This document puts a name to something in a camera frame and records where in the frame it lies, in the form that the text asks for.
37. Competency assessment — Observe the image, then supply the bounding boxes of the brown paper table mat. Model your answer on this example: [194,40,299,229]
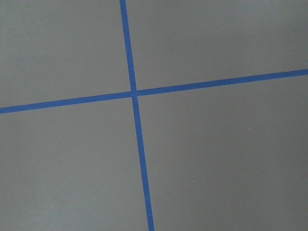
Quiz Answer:
[0,0,308,231]

